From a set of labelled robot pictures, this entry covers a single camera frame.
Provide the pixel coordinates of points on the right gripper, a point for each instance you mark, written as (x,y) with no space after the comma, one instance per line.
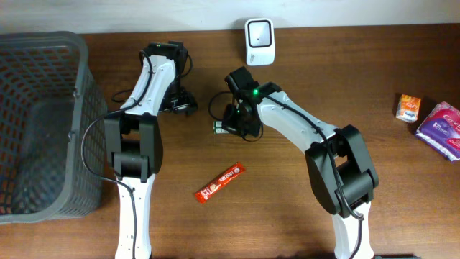
(234,123)

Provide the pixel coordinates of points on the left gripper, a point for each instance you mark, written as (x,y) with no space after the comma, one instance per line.
(181,105)

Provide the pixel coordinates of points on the green white gum pack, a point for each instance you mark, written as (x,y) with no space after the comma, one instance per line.
(218,129)

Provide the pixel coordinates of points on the red Nescafe coffee sachet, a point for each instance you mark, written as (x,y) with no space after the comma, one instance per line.
(219,182)

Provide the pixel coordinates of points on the small orange box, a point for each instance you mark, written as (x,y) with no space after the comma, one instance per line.
(408,108)

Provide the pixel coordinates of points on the red purple Carefree pad pack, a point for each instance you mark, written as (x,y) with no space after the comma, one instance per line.
(440,130)

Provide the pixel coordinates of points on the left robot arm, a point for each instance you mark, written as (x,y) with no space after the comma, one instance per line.
(133,140)

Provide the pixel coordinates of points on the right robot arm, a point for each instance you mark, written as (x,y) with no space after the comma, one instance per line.
(340,169)

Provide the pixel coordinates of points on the white barcode scanner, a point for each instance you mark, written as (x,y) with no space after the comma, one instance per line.
(260,41)

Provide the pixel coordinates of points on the grey plastic mesh basket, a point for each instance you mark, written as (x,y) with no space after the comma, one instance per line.
(52,143)

